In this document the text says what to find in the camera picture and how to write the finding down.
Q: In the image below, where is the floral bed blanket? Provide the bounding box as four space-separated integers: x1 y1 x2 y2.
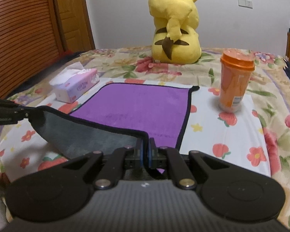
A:
0 47 290 230

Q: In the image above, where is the wooden door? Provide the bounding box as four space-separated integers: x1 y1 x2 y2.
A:
54 0 95 52

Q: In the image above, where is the white wall switch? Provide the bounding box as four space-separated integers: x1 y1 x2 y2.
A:
238 0 253 9

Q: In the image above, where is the pink tissue box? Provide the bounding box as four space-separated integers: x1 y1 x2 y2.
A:
49 62 99 103

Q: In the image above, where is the purple grey microfiber towel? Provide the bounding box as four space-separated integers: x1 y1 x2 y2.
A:
29 83 199 166

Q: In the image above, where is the yellow Pikachu plush toy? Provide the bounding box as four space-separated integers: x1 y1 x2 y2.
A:
148 0 202 64

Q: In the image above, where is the wooden slatted wardrobe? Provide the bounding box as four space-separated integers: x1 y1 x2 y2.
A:
0 0 64 98

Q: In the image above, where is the orange plastic lidded cup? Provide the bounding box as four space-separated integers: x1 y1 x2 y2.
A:
219 49 255 113

